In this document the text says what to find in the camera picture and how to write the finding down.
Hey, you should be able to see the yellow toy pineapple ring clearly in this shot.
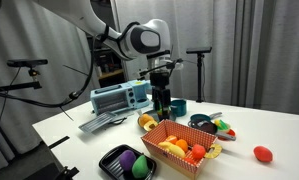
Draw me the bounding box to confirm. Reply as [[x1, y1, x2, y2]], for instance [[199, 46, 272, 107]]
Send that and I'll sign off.
[[203, 143, 223, 160]]

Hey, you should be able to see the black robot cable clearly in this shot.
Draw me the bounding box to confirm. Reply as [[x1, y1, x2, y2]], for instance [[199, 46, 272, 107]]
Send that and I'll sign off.
[[0, 21, 112, 109]]

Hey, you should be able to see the black robot mounting stand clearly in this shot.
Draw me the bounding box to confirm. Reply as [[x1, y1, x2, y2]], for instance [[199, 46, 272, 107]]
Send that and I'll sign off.
[[0, 134, 81, 180]]

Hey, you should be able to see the teal toy pot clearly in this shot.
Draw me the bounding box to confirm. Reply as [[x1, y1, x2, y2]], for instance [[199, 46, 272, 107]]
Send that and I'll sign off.
[[170, 98, 188, 118]]

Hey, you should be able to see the black oven cord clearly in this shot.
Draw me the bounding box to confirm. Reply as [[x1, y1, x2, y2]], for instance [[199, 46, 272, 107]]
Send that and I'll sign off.
[[106, 115, 129, 126]]

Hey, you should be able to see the black pot with grey handle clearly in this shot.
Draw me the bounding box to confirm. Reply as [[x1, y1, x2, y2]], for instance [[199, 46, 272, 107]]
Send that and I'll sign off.
[[187, 119, 237, 142]]

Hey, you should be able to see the black plastic tray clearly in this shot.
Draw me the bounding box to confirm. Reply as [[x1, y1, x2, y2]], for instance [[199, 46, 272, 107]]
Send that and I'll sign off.
[[98, 143, 158, 180]]

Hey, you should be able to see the dark storage shelf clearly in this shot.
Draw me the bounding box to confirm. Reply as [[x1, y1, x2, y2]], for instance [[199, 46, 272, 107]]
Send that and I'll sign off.
[[87, 0, 127, 88]]

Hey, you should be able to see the toy fruit slice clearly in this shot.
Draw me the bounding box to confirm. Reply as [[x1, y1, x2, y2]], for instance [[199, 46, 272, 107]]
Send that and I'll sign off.
[[143, 119, 159, 132]]

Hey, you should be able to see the black tripod stand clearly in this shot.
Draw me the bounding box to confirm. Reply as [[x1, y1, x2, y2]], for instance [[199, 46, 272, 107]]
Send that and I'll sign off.
[[195, 53, 205, 104]]

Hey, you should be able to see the red toy tomato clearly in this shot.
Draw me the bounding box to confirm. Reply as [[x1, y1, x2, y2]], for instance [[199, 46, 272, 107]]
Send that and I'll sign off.
[[253, 145, 274, 163], [191, 143, 207, 160]]

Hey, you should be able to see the yellow toy banana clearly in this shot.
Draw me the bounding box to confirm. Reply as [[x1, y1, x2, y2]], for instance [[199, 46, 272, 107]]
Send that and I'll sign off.
[[157, 141, 187, 159]]

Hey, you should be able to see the grey round plate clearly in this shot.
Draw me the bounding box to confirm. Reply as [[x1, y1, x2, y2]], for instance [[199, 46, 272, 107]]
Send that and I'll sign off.
[[137, 108, 178, 129]]

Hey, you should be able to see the purple toy eggplant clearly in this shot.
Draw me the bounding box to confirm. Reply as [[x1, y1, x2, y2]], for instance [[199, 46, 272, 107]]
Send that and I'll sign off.
[[118, 149, 137, 173]]

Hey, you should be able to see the small red toy piece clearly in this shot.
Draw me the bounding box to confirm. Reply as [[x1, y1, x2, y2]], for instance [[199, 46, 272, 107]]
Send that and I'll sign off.
[[183, 156, 197, 166]]

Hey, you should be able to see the grey toy oven tray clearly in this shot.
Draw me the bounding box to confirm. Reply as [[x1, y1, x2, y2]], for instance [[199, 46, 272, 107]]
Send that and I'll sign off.
[[78, 111, 118, 135]]

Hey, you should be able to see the toy orange slice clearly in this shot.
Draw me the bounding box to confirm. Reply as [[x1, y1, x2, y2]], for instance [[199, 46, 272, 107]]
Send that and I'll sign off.
[[164, 134, 179, 145]]

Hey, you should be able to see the yellow green toy food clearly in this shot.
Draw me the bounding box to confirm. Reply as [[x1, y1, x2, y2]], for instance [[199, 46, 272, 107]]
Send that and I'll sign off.
[[213, 118, 231, 132]]

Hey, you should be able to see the green toy avocado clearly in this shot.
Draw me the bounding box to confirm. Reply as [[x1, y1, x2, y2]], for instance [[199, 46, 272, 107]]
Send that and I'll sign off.
[[131, 154, 150, 179]]

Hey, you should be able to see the red checkered cardboard box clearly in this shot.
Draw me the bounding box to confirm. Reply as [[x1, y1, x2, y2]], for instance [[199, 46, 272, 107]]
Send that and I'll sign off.
[[140, 118, 219, 180]]

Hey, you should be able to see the light blue toy oven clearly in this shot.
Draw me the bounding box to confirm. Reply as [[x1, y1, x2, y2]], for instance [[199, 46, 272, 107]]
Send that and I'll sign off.
[[89, 78, 154, 117]]

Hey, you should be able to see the small red toy plate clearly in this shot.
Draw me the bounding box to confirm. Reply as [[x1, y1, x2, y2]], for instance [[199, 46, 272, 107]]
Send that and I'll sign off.
[[218, 128, 237, 142]]

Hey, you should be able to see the small teal toy pan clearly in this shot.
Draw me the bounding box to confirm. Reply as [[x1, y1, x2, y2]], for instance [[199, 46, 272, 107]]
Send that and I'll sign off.
[[189, 111, 223, 124]]

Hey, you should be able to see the grey curtain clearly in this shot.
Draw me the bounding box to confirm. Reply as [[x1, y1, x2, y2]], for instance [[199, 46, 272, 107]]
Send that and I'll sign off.
[[0, 0, 102, 168], [115, 0, 299, 116]]

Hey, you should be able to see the round orange toy fruit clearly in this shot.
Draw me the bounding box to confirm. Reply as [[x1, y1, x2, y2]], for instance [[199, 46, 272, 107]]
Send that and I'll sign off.
[[174, 138, 189, 154]]

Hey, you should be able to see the black stereo camera bar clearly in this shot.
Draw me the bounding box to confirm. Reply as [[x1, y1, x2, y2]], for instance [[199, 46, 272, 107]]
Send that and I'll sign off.
[[6, 58, 49, 68], [185, 46, 213, 55]]

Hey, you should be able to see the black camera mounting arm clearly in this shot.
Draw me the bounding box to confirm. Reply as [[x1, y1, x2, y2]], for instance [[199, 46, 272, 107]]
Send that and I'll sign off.
[[0, 66, 43, 100]]

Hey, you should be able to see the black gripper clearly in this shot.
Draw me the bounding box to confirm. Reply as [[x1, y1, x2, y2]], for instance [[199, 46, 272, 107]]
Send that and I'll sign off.
[[149, 70, 173, 118]]

